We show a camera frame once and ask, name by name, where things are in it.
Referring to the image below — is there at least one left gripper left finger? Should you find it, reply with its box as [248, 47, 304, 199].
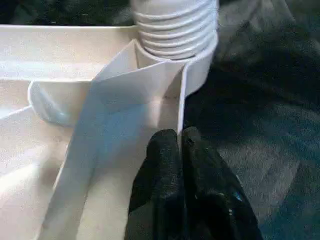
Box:
[123, 128, 185, 240]

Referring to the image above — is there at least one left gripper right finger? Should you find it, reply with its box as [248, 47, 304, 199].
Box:
[180, 125, 266, 240]

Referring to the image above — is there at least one white plastic table top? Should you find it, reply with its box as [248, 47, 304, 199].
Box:
[0, 23, 219, 240]

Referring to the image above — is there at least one white plastic table leg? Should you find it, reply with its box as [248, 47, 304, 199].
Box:
[130, 0, 221, 61]

